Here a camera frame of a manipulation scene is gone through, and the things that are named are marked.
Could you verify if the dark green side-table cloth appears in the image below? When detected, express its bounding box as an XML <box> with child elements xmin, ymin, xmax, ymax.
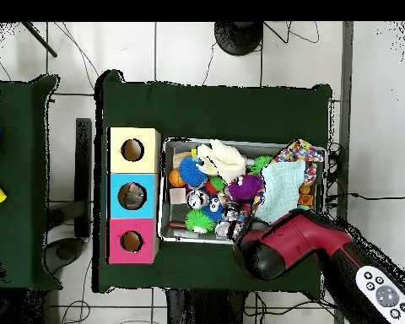
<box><xmin>0</xmin><ymin>74</ymin><xmax>62</xmax><ymax>292</ymax></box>

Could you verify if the blue spiky ball with eyes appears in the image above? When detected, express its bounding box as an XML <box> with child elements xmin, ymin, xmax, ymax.
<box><xmin>202</xmin><ymin>197</ymin><xmax>224</xmax><ymax>224</ymax></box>

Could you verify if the black round stand base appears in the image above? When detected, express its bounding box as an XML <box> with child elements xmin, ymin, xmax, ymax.
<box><xmin>213</xmin><ymin>21</ymin><xmax>265</xmax><ymax>57</ymax></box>

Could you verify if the colourful dotted cloth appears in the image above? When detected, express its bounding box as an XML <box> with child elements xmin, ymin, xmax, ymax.
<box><xmin>251</xmin><ymin>138</ymin><xmax>325</xmax><ymax>217</ymax></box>

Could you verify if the wooden three-hole sorting box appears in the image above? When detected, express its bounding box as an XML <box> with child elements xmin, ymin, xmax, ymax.
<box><xmin>106</xmin><ymin>127</ymin><xmax>162</xmax><ymax>265</ymax></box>

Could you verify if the grey stand foot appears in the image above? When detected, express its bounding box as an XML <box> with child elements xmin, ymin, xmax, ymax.
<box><xmin>43</xmin><ymin>236</ymin><xmax>86</xmax><ymax>274</ymax></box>

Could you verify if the black flat panel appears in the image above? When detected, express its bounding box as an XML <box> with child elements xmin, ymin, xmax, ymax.
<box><xmin>74</xmin><ymin>117</ymin><xmax>93</xmax><ymax>239</ymax></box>

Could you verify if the purple spiky rubber toy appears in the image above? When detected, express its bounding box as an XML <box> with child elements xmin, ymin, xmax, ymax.
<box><xmin>226</xmin><ymin>173</ymin><xmax>264</xmax><ymax>203</ymax></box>

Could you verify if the crushed silver can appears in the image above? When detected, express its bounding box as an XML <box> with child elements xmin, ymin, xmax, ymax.
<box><xmin>186</xmin><ymin>189</ymin><xmax>210</xmax><ymax>210</ymax></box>

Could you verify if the silver wire mesh bin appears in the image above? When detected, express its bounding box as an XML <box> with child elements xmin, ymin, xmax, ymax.
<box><xmin>159</xmin><ymin>136</ymin><xmax>327</xmax><ymax>250</ymax></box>

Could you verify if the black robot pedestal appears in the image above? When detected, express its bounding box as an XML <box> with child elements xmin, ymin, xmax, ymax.
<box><xmin>165</xmin><ymin>288</ymin><xmax>249</xmax><ymax>324</ymax></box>

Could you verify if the mint green knitted cloth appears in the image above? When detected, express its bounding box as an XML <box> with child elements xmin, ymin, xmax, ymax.
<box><xmin>256</xmin><ymin>159</ymin><xmax>306</xmax><ymax>224</ymax></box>

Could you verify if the green spiky rubber ball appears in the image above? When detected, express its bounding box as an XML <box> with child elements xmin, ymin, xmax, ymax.
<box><xmin>184</xmin><ymin>208</ymin><xmax>217</xmax><ymax>235</ymax></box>

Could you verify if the blue spiky rubber ball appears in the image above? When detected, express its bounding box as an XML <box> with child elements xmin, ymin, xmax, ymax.
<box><xmin>178</xmin><ymin>156</ymin><xmax>209</xmax><ymax>188</ymax></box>

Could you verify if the dark green tablecloth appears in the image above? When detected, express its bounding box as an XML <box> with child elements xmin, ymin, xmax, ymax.
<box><xmin>92</xmin><ymin>69</ymin><xmax>333</xmax><ymax>294</ymax></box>

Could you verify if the orange toy basketball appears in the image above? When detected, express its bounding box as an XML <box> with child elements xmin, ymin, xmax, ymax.
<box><xmin>168</xmin><ymin>168</ymin><xmax>186</xmax><ymax>188</ymax></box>

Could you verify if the black rod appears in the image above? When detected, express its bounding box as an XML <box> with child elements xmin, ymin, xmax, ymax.
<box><xmin>21</xmin><ymin>21</ymin><xmax>59</xmax><ymax>58</ymax></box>

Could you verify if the black cable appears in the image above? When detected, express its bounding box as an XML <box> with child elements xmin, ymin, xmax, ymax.
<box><xmin>327</xmin><ymin>192</ymin><xmax>405</xmax><ymax>201</ymax></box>

